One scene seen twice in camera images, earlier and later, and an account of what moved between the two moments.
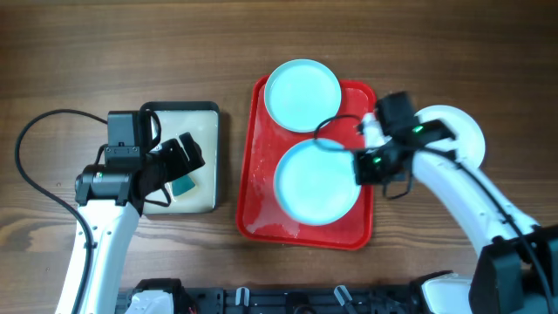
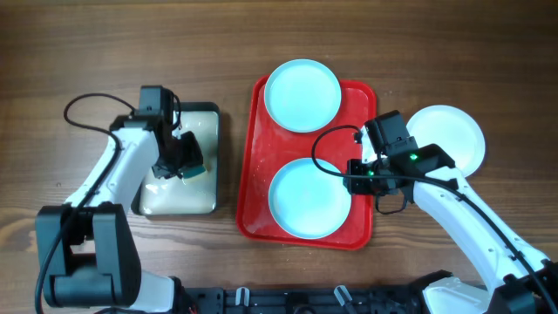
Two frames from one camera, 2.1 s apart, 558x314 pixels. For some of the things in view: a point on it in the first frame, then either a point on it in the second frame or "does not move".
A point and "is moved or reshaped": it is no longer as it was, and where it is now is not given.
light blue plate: [316, 186] is moved or reshaped
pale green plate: [302, 94] does not move
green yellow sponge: [182, 185] is moved or reshaped
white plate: [468, 144] does not move
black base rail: [295, 300] does not move
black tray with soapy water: [166, 120] does not move
